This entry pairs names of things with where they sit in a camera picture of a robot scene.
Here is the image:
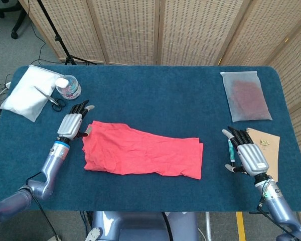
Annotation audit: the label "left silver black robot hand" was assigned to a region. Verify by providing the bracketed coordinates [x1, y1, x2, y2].
[57, 99, 95, 141]

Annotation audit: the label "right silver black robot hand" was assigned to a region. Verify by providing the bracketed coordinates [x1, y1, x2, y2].
[222, 126, 270, 177]

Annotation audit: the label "red sleeveless t-shirt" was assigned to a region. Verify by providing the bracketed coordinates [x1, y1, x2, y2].
[82, 120, 204, 180]

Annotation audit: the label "kraft spiral notebook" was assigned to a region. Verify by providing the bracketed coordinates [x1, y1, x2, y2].
[245, 127, 281, 182]

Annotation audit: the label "green white marker pen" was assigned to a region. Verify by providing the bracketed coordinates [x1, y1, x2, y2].
[227, 138, 236, 166]

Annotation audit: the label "clear jar of colourful clips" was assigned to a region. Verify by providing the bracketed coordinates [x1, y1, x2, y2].
[55, 74, 82, 100]

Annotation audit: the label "white soft plastic package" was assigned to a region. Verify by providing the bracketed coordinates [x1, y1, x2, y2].
[0, 64, 65, 123]

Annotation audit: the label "frosted bag with red garment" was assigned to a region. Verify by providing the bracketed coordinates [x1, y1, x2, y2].
[220, 71, 273, 123]

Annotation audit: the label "silver metal table leg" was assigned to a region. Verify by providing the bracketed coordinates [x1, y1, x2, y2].
[205, 212, 213, 241]

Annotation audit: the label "blue carpet table cover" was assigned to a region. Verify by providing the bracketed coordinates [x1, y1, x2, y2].
[0, 65, 301, 213]

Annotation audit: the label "black tripod stand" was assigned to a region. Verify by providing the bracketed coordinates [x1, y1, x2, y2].
[36, 0, 97, 66]

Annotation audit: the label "black office chair base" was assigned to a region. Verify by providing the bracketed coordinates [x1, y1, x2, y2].
[0, 0, 27, 40]

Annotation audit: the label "blue-grey robot torso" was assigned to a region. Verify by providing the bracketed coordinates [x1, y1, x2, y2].
[91, 211, 199, 241]

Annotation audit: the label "wicker folding screen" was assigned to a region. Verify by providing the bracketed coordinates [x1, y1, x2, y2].
[19, 0, 301, 241]

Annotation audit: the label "black-handled steel scissors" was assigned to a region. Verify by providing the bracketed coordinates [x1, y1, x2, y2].
[34, 85, 66, 112]

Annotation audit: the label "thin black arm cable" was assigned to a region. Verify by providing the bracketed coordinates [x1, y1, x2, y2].
[26, 172, 59, 241]

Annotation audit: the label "thick black torso cable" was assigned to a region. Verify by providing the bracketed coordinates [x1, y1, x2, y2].
[162, 212, 173, 241]

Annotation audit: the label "white round perforated bracket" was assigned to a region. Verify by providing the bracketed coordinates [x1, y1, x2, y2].
[86, 227, 103, 241]

